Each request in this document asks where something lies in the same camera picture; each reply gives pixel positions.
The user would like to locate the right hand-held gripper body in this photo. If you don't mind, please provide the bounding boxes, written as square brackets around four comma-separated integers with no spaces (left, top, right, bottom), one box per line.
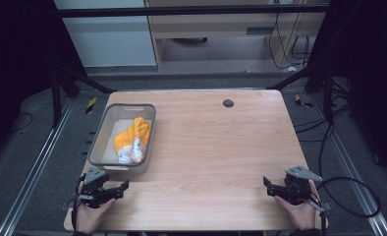
[283,164,324,207]

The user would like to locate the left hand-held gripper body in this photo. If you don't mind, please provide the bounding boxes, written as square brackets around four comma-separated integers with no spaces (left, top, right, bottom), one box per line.
[78,165,118,209]

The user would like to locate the person's right hand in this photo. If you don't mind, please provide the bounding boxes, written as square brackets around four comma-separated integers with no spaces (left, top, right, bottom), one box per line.
[273,180,329,231]

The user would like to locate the person's left hand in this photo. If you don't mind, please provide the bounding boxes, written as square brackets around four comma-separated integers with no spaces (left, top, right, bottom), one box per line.
[75,182,118,235]

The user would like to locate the grey plastic basket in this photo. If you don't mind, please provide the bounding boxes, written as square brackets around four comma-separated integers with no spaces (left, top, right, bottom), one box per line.
[86,102,157,175]

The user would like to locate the yellow and white cloth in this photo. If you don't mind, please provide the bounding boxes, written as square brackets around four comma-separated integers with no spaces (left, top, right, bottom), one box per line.
[113,116,152,165]

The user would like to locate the yellow black striped tape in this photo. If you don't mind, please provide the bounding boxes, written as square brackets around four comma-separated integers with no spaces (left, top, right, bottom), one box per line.
[294,93,314,109]
[84,96,98,115]

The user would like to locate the black metal stand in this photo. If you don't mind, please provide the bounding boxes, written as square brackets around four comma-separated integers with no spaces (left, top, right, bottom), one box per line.
[49,66,118,130]
[265,64,336,126]

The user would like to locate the dark curtain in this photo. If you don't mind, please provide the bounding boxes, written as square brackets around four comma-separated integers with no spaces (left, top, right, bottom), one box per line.
[305,0,387,183]
[0,0,88,165]

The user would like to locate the white cabinet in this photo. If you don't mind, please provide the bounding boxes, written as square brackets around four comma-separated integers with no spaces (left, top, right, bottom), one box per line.
[53,0,158,69]

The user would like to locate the light wooden shelf unit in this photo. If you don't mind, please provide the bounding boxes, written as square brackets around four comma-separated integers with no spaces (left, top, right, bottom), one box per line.
[143,0,331,72]

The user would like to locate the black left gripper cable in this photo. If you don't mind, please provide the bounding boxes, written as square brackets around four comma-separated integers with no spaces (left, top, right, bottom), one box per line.
[70,172,87,232]

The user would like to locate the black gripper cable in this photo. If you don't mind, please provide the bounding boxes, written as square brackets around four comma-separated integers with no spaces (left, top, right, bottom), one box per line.
[307,123,381,236]
[70,172,87,232]

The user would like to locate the aluminium floor rail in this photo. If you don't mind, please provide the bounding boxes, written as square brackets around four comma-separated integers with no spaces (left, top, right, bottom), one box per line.
[310,93,387,236]
[0,97,76,236]

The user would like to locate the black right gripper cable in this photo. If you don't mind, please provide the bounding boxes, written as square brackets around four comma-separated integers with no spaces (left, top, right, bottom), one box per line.
[307,123,381,236]

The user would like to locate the thin black floor cable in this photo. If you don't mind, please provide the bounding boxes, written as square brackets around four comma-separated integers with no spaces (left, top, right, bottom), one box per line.
[9,111,35,134]

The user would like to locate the black hanging cables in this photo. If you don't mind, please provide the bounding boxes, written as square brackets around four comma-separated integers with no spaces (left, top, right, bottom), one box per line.
[267,12,311,71]

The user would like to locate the black horizontal frame bar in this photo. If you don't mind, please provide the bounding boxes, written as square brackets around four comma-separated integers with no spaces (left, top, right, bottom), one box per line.
[55,4,332,19]

